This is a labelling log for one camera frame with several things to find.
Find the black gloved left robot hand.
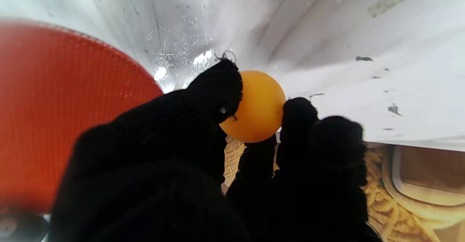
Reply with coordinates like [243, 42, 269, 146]
[49, 59, 382, 242]

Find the red and black ping pong bat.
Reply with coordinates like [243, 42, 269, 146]
[0, 21, 164, 213]

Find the orange ping pong ball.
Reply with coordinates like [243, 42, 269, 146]
[219, 70, 287, 144]

